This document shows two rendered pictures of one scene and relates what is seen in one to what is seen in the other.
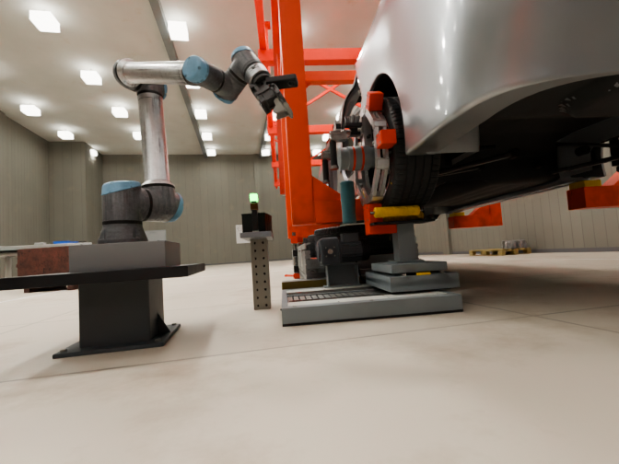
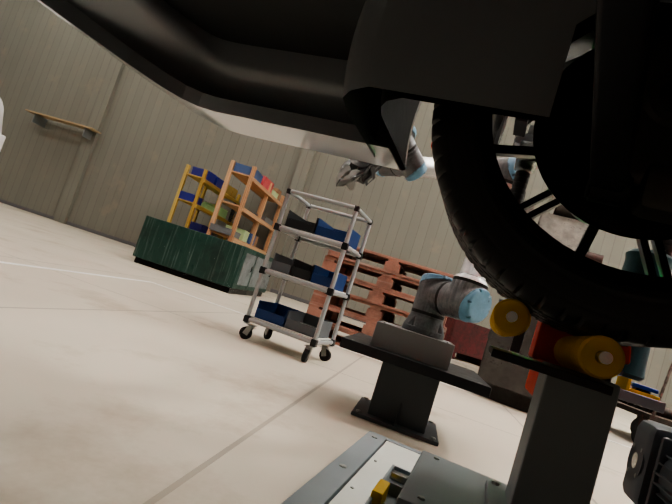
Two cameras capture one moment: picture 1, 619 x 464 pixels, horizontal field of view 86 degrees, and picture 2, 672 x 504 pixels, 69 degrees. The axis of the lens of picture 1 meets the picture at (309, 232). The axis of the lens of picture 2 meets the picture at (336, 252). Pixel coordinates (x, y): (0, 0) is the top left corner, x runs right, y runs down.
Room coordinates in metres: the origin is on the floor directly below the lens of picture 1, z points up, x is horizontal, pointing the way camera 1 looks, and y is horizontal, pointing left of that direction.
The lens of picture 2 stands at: (1.86, -1.42, 0.47)
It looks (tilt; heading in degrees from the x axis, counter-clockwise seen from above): 4 degrees up; 114
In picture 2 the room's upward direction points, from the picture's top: 18 degrees clockwise
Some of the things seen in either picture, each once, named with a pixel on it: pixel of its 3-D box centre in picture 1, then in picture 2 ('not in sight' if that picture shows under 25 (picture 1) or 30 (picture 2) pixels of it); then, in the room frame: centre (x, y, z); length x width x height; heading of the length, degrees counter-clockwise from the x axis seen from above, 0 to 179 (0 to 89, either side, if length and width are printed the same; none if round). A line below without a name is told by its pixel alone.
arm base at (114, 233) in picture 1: (122, 233); (425, 323); (1.42, 0.80, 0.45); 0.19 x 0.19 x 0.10
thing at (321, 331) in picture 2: not in sight; (308, 276); (0.46, 1.48, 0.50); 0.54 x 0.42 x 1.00; 5
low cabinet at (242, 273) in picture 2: not in sight; (210, 260); (-2.70, 4.65, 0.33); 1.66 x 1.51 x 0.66; 105
